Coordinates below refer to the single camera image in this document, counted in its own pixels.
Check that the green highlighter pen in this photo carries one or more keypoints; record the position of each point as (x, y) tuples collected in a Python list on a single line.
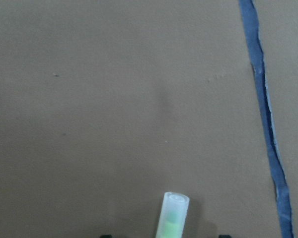
[(173, 215)]

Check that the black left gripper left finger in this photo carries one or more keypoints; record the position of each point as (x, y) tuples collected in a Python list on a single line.
[(106, 236)]

